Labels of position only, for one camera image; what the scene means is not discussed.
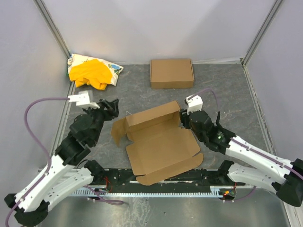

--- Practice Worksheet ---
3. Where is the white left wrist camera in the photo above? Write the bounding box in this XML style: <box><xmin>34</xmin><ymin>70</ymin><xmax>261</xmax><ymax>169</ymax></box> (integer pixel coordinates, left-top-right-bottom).
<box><xmin>68</xmin><ymin>90</ymin><xmax>100</xmax><ymax>109</ymax></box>

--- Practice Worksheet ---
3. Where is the aluminium floor rail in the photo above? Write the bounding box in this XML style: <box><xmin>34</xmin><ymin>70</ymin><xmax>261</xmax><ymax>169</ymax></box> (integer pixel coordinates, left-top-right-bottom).
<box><xmin>242</xmin><ymin>66</ymin><xmax>302</xmax><ymax>227</ymax></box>
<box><xmin>22</xmin><ymin>82</ymin><xmax>76</xmax><ymax>227</ymax></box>

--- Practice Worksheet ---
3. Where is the light blue slotted cable duct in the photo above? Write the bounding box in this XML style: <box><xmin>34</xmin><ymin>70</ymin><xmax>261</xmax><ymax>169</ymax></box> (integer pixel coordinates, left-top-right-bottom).
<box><xmin>68</xmin><ymin>184</ymin><xmax>235</xmax><ymax>197</ymax></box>

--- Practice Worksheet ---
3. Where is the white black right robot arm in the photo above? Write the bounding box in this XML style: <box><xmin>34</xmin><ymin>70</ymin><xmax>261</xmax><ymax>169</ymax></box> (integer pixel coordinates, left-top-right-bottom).
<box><xmin>179</xmin><ymin>109</ymin><xmax>303</xmax><ymax>207</ymax></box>

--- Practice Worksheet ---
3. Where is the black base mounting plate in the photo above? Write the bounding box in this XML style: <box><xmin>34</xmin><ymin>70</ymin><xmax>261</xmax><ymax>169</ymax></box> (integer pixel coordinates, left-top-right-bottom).
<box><xmin>89</xmin><ymin>168</ymin><xmax>244</xmax><ymax>192</ymax></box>

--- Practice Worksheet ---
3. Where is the left aluminium frame post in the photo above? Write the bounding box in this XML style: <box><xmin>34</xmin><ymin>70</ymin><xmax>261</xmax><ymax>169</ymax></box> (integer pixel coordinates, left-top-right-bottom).
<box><xmin>33</xmin><ymin>0</ymin><xmax>71</xmax><ymax>59</ymax></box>

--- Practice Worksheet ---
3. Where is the folded brown cardboard box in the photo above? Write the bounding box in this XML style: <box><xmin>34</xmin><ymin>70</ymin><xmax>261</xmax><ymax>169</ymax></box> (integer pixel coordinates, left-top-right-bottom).
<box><xmin>150</xmin><ymin>59</ymin><xmax>194</xmax><ymax>89</ymax></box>

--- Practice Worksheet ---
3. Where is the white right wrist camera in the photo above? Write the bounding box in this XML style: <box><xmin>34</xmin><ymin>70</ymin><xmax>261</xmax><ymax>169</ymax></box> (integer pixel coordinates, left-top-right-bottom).
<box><xmin>185</xmin><ymin>95</ymin><xmax>203</xmax><ymax>115</ymax></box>

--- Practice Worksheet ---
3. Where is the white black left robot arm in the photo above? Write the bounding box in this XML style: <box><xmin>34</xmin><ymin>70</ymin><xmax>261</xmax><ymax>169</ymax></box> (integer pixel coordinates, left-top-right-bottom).
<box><xmin>4</xmin><ymin>99</ymin><xmax>119</xmax><ymax>227</ymax></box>

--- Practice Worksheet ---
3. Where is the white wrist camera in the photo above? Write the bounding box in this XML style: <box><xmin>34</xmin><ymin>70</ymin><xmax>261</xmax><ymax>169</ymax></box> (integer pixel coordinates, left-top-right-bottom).
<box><xmin>185</xmin><ymin>95</ymin><xmax>203</xmax><ymax>115</ymax></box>
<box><xmin>68</xmin><ymin>90</ymin><xmax>100</xmax><ymax>109</ymax></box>

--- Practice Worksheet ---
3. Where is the right aluminium floor rail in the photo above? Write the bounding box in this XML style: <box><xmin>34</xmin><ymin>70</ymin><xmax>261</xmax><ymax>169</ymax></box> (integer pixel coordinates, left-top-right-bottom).
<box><xmin>242</xmin><ymin>66</ymin><xmax>302</xmax><ymax>227</ymax></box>

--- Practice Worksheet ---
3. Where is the right aluminium frame post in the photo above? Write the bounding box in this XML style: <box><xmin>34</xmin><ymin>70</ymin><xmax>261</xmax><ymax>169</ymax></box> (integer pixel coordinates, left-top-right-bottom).
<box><xmin>241</xmin><ymin>0</ymin><xmax>284</xmax><ymax>67</ymax></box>

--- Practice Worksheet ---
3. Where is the left aluminium floor rail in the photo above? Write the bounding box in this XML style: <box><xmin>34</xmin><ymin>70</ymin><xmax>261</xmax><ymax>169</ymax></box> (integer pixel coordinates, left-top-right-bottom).
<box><xmin>22</xmin><ymin>82</ymin><xmax>76</xmax><ymax>227</ymax></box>

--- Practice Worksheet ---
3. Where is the aluminium frame post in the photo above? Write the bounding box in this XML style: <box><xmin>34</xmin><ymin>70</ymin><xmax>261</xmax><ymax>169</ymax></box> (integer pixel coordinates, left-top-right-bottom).
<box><xmin>241</xmin><ymin>0</ymin><xmax>284</xmax><ymax>67</ymax></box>
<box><xmin>33</xmin><ymin>0</ymin><xmax>71</xmax><ymax>59</ymax></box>

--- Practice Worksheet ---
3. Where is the white patterned cloth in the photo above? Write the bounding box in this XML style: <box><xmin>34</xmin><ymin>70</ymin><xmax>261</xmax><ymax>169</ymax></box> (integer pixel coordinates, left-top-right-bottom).
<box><xmin>67</xmin><ymin>54</ymin><xmax>124</xmax><ymax>86</ymax></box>

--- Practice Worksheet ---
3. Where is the yellow cloth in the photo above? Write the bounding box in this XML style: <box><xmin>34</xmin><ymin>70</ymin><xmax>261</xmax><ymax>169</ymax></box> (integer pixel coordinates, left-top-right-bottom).
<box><xmin>69</xmin><ymin>59</ymin><xmax>113</xmax><ymax>90</ymax></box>

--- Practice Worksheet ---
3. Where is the brown cardboard box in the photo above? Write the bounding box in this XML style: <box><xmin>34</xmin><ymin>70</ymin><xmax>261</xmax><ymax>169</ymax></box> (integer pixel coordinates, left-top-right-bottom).
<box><xmin>111</xmin><ymin>101</ymin><xmax>204</xmax><ymax>186</ymax></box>
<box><xmin>150</xmin><ymin>59</ymin><xmax>194</xmax><ymax>89</ymax></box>

